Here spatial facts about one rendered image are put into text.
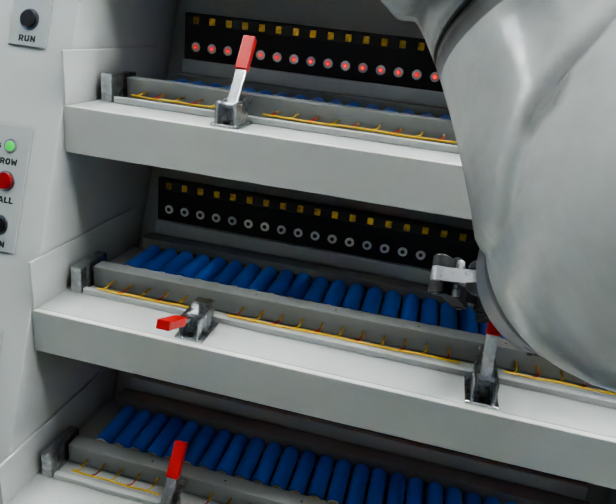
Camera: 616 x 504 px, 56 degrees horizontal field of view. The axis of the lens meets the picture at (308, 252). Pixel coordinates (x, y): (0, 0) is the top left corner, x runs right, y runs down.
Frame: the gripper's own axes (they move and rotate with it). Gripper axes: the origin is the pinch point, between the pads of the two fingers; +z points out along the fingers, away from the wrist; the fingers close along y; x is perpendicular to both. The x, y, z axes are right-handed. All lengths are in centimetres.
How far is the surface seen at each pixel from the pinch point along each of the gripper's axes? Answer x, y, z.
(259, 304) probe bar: -3.8, -21.9, 5.2
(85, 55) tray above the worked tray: 16.2, -42.2, -2.9
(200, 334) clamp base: -7.8, -25.6, 0.6
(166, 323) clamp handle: -7.1, -26.3, -6.1
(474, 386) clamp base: -7.1, -0.9, -0.2
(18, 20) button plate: 18, -48, -5
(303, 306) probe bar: -3.2, -17.5, 5.3
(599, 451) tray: -10.1, 9.6, 0.6
